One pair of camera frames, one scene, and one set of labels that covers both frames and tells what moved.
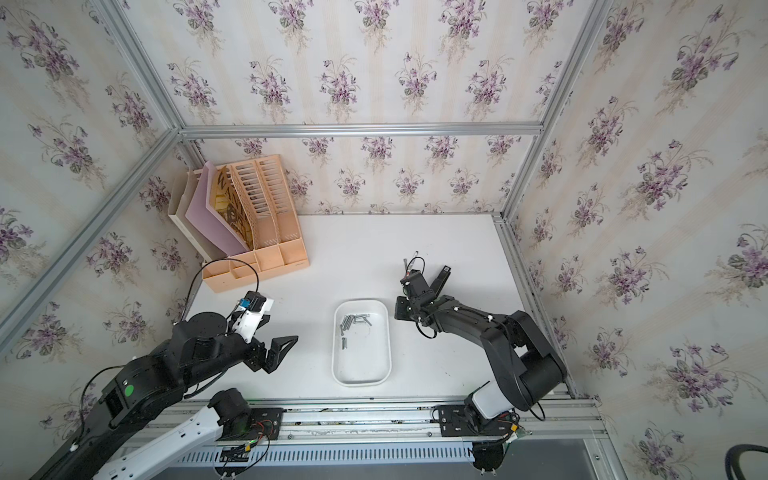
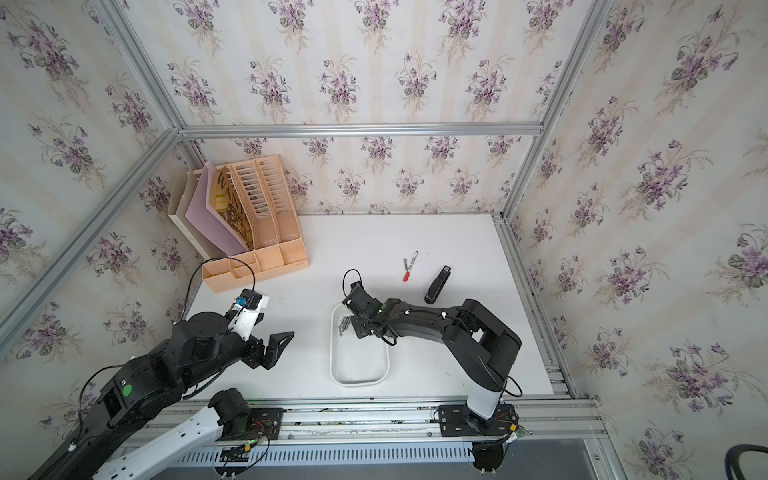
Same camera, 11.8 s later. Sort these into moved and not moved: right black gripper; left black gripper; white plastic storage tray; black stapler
Moved: right black gripper
Not moved: left black gripper; black stapler; white plastic storage tray
